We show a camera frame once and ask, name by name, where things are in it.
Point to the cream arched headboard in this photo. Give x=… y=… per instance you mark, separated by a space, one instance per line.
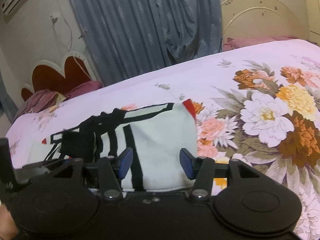
x=262 y=25

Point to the small curtain clip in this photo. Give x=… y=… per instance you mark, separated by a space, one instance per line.
x=83 y=35

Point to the red heart-shaped headboard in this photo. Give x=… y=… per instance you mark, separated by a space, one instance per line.
x=50 y=77

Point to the pink pillow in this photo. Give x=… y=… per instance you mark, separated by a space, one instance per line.
x=250 y=42

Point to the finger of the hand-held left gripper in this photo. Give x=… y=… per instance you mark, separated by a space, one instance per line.
x=76 y=145

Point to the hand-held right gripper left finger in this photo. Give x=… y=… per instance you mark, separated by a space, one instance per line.
x=126 y=160

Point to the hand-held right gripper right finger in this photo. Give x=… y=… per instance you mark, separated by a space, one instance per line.
x=186 y=162

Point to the floral bed sheet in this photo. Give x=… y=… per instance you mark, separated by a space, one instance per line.
x=225 y=80

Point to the maroon crumpled cloth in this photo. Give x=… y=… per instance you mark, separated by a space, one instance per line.
x=40 y=101

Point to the white wall socket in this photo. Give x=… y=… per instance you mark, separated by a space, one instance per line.
x=53 y=20

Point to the maroon pillow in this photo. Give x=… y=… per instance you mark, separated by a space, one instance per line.
x=85 y=88

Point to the striped knit sweater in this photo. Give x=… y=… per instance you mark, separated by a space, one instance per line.
x=160 y=142

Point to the person's left hand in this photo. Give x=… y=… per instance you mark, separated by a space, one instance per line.
x=6 y=223

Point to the cream wardrobe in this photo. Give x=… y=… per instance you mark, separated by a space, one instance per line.
x=313 y=12

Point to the grey-blue curtain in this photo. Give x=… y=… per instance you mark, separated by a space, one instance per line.
x=5 y=97
x=137 y=30

